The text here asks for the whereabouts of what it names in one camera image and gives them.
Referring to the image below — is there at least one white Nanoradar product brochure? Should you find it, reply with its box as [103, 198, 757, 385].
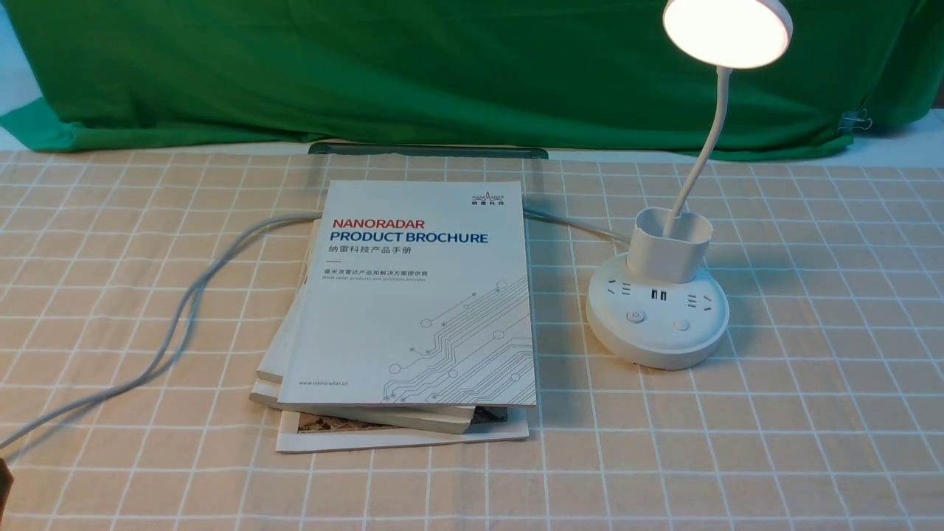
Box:
[279, 179, 537, 407]

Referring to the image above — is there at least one thick white book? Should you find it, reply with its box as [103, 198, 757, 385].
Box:
[249, 379, 475, 434]

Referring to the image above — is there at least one green backdrop cloth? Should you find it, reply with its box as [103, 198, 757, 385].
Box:
[2, 1, 942, 162]

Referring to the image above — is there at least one metal binder clip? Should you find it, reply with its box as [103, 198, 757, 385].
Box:
[836, 108, 874, 135]

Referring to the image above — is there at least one beige checkered tablecloth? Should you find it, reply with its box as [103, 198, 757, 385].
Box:
[1, 151, 943, 530]

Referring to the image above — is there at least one white desk lamp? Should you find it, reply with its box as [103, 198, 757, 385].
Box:
[586, 1, 794, 371]

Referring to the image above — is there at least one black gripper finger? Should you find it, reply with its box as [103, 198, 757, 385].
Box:
[0, 458, 15, 518]

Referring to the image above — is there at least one thin white bottom magazine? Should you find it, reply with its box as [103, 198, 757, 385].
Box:
[274, 408, 530, 454]

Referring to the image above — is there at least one grey power cable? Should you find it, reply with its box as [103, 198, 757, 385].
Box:
[0, 206, 634, 452]

